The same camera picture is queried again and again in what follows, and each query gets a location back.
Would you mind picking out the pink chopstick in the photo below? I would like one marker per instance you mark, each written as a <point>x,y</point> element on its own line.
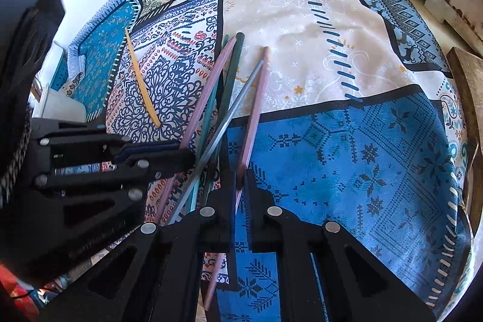
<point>211,88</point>
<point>256,107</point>

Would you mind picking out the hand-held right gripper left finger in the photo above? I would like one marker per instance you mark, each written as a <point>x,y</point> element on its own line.
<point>222,201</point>

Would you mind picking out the patterned patchwork tablecloth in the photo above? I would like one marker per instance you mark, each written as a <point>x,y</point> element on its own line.
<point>320,24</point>

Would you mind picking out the white cup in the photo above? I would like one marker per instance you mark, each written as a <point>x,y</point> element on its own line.
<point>60,107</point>

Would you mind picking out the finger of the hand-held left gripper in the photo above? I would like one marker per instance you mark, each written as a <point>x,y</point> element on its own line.
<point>162,163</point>
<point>83,144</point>

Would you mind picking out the pile of mixed chopsticks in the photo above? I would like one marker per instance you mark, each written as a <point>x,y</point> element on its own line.
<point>231,80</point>

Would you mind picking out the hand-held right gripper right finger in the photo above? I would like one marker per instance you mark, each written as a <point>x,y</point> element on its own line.
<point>260,216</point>

